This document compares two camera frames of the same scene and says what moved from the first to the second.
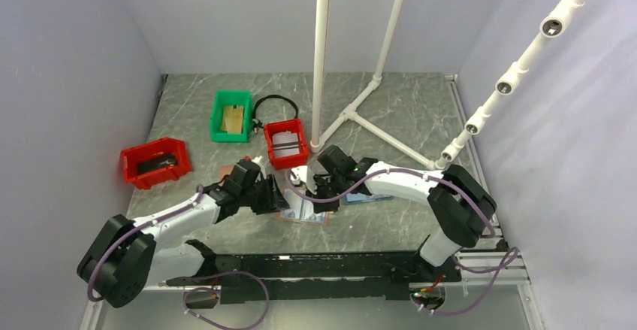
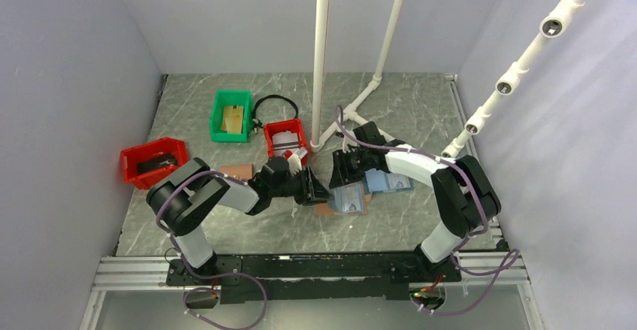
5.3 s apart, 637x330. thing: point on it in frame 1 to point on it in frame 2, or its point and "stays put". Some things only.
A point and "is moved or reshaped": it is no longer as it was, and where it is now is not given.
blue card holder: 356,198 is moved or reshaped
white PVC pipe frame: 319,141 stays put
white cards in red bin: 285,143 stays put
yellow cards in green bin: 232,120 stays put
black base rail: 280,278 stays put
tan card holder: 304,216 to 323,208
